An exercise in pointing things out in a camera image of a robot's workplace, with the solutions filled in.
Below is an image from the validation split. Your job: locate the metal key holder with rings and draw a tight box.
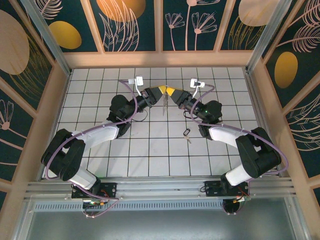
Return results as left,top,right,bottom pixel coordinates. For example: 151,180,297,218
161,92,170,116

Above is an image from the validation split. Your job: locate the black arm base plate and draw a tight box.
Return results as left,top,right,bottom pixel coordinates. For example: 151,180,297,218
71,181,119,200
203,179,251,198

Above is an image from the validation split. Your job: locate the aluminium mounting rail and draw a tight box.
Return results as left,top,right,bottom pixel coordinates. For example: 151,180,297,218
24,176,296,201

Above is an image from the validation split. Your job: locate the small circuit board with wires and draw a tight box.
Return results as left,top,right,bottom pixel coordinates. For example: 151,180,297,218
83,198,111,209
233,194,252,204

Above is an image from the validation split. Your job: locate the aluminium corner post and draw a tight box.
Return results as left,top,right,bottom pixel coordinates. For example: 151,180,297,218
245,0,293,74
19,0,74,77

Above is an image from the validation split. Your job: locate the slotted grey cable duct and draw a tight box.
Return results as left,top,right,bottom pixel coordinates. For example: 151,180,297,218
31,201,226,213

